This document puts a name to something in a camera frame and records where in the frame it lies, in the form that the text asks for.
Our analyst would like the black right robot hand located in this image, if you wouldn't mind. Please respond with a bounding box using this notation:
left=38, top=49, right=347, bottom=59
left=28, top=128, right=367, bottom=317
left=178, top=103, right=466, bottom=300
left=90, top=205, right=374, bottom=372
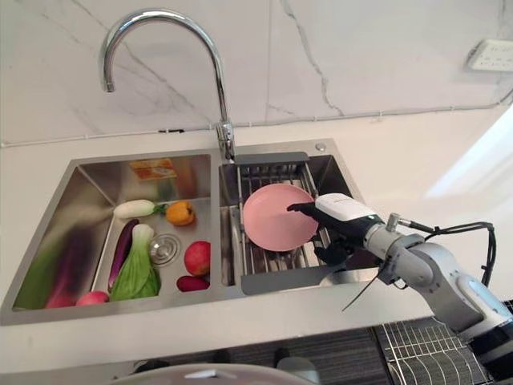
left=285, top=192, right=383, bottom=267

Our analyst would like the pink round plate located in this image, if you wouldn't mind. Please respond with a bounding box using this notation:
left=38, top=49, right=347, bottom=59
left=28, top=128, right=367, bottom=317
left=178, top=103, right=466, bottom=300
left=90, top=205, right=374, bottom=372
left=242, top=184, right=321, bottom=253

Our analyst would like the grey sink drain rack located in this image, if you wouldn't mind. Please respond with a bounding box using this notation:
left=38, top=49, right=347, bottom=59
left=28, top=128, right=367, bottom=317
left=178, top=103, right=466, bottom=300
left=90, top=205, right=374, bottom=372
left=229, top=151, right=382, bottom=296

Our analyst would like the red apple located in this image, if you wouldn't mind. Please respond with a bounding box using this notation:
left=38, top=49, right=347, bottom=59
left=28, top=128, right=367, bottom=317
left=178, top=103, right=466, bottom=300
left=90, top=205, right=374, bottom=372
left=184, top=240, right=212, bottom=278

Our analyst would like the orange bell pepper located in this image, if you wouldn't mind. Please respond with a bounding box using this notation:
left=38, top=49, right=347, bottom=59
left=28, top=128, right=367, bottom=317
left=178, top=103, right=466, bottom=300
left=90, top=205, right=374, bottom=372
left=165, top=200, right=197, bottom=227

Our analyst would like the dark red sweet potato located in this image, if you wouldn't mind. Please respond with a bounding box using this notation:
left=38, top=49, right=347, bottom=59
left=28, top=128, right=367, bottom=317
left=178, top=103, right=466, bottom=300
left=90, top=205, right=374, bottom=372
left=176, top=275, right=211, bottom=293

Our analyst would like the chrome gooseneck faucet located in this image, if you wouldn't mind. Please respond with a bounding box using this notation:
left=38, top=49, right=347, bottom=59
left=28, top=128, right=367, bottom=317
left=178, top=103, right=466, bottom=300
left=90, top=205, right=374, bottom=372
left=99, top=9, right=236, bottom=162

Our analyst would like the steel sink drain strainer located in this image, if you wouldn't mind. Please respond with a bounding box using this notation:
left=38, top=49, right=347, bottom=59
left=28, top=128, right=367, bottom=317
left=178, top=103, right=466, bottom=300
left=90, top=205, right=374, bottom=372
left=148, top=233, right=182, bottom=265

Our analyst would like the orange sink sticker label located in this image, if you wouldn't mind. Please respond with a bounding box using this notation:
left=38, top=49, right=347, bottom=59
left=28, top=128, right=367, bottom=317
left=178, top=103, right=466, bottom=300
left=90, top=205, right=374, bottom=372
left=128, top=157, right=178, bottom=181

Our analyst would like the silver robot body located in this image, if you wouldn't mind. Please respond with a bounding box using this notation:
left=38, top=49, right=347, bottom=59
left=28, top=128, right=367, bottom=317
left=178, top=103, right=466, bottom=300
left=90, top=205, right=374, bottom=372
left=107, top=346, right=321, bottom=385

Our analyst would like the white daikon radish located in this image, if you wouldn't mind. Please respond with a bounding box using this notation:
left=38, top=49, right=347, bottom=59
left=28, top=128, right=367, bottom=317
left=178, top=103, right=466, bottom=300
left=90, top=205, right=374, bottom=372
left=112, top=199, right=156, bottom=220

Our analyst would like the green bok choy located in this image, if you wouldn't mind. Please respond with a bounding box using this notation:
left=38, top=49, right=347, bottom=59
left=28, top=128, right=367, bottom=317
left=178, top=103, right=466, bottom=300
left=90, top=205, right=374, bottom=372
left=108, top=223, right=162, bottom=302

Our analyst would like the purple eggplant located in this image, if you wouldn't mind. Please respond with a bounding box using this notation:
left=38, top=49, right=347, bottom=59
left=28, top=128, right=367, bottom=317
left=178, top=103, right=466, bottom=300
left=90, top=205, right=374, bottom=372
left=107, top=218, right=140, bottom=290

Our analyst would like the stainless steel double sink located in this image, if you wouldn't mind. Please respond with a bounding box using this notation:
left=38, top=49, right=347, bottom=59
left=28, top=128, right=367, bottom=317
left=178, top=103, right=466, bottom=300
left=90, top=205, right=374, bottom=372
left=0, top=138, right=386, bottom=326

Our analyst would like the pink red tomato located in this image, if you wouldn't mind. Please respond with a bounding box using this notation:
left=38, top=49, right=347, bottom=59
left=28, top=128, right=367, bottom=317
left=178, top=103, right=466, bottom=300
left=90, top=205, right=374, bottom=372
left=75, top=290, right=110, bottom=307

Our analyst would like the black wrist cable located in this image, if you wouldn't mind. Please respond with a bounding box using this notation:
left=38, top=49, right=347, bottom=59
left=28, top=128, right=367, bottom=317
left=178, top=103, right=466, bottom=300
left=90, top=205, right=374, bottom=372
left=394, top=213, right=496, bottom=288

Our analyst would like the white wire dishwasher rack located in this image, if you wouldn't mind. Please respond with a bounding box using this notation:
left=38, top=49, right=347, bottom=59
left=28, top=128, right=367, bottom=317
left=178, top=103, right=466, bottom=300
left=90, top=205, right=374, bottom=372
left=378, top=297, right=513, bottom=385

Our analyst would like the white wall power socket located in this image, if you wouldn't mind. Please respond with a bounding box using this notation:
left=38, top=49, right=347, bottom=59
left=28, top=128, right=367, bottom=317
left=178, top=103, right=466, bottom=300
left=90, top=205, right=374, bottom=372
left=464, top=38, right=513, bottom=74

